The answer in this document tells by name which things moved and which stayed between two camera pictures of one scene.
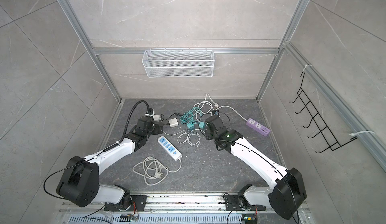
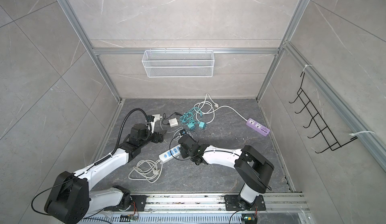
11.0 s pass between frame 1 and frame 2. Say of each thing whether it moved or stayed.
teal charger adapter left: stayed
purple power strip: stayed
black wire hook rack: stayed
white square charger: stayed
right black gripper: moved
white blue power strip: moved
